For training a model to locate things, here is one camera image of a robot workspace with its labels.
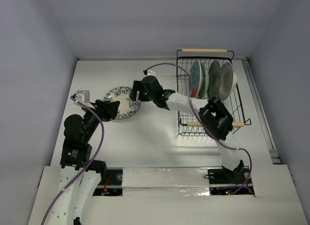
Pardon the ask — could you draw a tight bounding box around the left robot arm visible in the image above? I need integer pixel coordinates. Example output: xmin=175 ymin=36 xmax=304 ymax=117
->
xmin=41 ymin=95 xmax=120 ymax=225

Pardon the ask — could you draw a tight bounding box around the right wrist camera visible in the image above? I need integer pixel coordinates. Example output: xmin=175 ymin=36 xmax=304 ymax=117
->
xmin=143 ymin=69 xmax=156 ymax=77

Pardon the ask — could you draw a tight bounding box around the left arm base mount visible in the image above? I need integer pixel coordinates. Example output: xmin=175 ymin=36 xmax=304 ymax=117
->
xmin=93 ymin=168 xmax=123 ymax=196

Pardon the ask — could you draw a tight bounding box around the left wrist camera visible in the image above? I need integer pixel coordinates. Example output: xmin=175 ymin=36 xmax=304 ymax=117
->
xmin=70 ymin=90 xmax=92 ymax=107

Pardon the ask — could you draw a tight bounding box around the mint green flower plate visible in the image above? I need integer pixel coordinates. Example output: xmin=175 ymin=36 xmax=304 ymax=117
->
xmin=199 ymin=63 xmax=209 ymax=98

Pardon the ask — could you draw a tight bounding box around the white grey bowl plate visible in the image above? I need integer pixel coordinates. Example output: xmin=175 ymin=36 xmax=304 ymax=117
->
xmin=217 ymin=62 xmax=237 ymax=101

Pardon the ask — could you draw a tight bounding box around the black wire dish rack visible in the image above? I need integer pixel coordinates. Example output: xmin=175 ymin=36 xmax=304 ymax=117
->
xmin=176 ymin=54 xmax=251 ymax=137

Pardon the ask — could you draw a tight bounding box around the dark grey green plate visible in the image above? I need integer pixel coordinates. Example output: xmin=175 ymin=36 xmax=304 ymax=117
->
xmin=208 ymin=61 xmax=221 ymax=98

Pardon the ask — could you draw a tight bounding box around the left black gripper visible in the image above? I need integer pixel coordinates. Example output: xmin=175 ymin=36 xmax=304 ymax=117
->
xmin=82 ymin=98 xmax=119 ymax=141

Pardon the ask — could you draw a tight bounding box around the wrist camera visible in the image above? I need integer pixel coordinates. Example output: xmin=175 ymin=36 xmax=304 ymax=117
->
xmin=143 ymin=69 xmax=156 ymax=77
xmin=70 ymin=90 xmax=92 ymax=107

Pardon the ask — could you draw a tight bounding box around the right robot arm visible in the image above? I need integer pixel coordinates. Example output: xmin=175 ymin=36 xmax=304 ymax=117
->
xmin=130 ymin=76 xmax=244 ymax=182

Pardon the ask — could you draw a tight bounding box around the blue floral white plate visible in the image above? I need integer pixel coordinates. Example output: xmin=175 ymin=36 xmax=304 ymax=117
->
xmin=103 ymin=86 xmax=141 ymax=120

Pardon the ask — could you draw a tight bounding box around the red teal flower plate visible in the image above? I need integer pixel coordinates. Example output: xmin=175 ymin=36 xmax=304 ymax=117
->
xmin=190 ymin=60 xmax=202 ymax=97

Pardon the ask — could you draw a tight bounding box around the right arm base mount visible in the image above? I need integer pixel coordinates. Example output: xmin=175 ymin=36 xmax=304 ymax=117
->
xmin=203 ymin=161 xmax=254 ymax=195

